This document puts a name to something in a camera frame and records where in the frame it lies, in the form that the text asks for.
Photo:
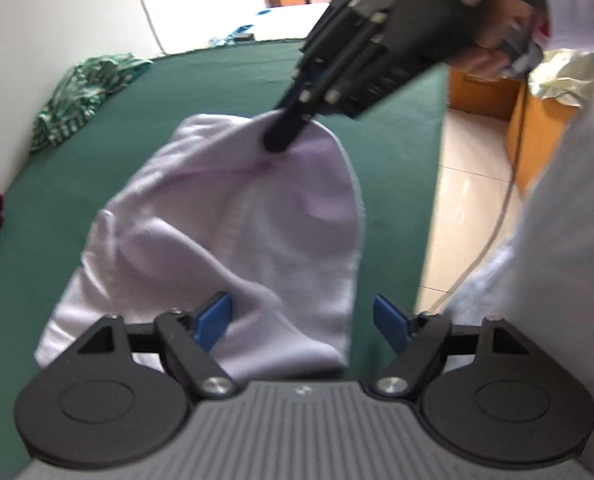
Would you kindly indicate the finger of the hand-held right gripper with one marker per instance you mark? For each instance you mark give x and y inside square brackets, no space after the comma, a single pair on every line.
[357,60]
[327,45]

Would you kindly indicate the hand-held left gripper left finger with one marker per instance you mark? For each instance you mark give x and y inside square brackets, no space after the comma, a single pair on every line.
[214,320]

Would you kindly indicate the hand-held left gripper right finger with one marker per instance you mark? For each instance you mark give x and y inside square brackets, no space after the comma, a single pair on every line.
[391,321]

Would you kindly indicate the white shirt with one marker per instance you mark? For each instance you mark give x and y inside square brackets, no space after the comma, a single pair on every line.
[227,220]

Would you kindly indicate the person's right hand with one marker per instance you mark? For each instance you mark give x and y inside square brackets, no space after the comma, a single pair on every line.
[492,15]

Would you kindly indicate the white side table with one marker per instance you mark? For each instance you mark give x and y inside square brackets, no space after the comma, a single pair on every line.
[287,20]

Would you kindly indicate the black power adapter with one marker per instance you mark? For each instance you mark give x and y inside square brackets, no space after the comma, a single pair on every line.
[246,37]

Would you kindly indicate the blue patterned bag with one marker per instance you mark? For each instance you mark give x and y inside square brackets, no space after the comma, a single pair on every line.
[229,34]

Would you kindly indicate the wooden cabinet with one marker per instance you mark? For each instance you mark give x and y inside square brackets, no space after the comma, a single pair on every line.
[537,130]

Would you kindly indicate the pale yellow cloth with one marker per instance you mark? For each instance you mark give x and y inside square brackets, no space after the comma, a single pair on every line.
[572,77]

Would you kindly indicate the person's white-clothed torso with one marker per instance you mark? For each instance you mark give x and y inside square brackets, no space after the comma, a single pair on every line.
[567,260]

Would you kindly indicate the green striped shirt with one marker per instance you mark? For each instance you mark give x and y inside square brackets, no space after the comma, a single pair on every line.
[82,95]

